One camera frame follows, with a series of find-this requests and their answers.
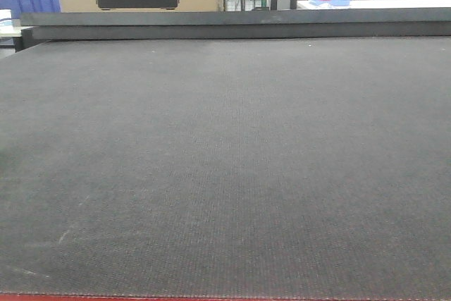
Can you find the black conveyor belt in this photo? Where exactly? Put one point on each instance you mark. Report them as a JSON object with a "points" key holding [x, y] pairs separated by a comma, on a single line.
{"points": [[310, 169]]}

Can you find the blue tray far table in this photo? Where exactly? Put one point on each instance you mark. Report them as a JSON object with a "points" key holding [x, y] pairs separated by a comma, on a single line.
{"points": [[334, 1]]}

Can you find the white table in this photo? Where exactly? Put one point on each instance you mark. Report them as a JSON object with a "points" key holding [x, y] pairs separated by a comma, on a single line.
{"points": [[373, 4], [6, 25]]}

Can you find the white table far left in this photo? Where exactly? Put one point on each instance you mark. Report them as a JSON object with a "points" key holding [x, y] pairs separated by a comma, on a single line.
{"points": [[6, 25]]}

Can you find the black conveyor end rail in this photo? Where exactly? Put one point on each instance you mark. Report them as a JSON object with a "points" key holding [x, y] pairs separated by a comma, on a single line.
{"points": [[288, 24]]}

